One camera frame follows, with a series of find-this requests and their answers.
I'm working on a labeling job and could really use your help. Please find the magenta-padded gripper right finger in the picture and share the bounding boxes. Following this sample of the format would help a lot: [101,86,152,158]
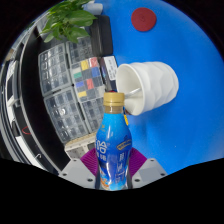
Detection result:
[126,147,169,190]

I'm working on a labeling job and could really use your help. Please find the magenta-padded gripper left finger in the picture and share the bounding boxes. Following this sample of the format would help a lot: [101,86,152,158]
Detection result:
[58,147,100,190]

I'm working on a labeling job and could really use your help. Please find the blue drink bottle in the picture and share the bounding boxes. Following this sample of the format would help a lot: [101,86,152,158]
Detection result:
[94,91,133,192]

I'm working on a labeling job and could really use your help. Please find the grey parts drawer cabinet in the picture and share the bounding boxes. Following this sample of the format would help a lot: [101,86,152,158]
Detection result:
[37,43,73,98]
[43,87,89,144]
[81,96,105,133]
[66,35,94,64]

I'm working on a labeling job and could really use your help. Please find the silver stirring spoon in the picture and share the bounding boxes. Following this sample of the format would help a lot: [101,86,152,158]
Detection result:
[123,87,143,100]

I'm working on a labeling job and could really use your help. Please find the dark workbench shelf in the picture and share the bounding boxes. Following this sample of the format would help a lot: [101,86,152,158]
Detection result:
[16,28,71,174]

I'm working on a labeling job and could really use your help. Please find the white ribbed mug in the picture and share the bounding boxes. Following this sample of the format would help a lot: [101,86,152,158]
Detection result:
[115,60,180,117]

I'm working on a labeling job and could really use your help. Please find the clear organizer with coloured parts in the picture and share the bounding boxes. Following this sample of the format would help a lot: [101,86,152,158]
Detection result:
[71,56,106,101]

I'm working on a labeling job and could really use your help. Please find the black box with white label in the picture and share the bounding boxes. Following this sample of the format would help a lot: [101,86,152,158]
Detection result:
[99,55,119,93]

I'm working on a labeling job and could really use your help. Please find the plain black box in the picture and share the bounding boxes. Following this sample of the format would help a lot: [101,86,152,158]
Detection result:
[89,14,114,58]

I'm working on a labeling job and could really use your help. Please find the green potted plant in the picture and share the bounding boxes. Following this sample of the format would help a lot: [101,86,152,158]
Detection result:
[39,0,104,44]

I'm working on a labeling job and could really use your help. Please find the flat round red coaster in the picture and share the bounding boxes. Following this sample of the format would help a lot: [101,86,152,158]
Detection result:
[130,7,158,33]

